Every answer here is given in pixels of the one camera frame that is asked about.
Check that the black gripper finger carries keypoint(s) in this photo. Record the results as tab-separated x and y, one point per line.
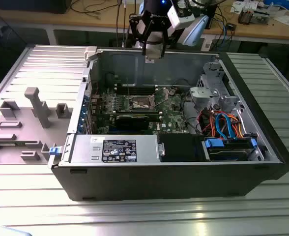
163	49
144	48

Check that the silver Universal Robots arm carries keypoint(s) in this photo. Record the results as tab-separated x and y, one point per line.
196	29

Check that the black RAM slot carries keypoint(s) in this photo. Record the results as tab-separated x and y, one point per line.
122	87

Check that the CPU socket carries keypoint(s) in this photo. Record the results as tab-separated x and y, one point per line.
139	101

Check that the expansion slot brackets blue tabs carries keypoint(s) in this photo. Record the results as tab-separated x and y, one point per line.
85	115

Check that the black tower box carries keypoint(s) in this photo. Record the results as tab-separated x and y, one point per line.
211	17

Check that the silver drive cage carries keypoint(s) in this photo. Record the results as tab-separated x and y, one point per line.
203	94

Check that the green motherboard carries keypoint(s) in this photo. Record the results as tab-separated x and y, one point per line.
170	110

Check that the RAM stick with green edge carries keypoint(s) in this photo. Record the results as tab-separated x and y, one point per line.
137	113

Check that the small black box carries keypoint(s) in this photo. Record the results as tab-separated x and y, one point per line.
231	26

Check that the black graphics card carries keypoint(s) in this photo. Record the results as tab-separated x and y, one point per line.
132	123

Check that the printed paper leaflets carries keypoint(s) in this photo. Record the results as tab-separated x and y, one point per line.
238	6

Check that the copper heat sink part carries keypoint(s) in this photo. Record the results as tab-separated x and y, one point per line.
245	16

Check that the wooden desk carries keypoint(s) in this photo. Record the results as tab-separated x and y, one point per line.
257	30

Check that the grey device on desk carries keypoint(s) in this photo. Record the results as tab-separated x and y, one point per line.
260	16

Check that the silver power supply unit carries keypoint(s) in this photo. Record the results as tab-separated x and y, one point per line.
85	147

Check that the black monitor case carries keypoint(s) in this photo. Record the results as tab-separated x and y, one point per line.
31	6

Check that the hard disk in blue carrier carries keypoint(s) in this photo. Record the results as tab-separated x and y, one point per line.
228	153

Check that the white paper sheets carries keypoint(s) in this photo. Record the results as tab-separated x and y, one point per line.
288	19

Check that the black open PC case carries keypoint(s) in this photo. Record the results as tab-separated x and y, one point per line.
159	182

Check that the blue case latch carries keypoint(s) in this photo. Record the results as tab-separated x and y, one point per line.
54	151

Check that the grey parts rack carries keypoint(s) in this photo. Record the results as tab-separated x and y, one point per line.
31	127

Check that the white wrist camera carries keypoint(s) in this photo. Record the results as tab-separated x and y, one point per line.
181	17

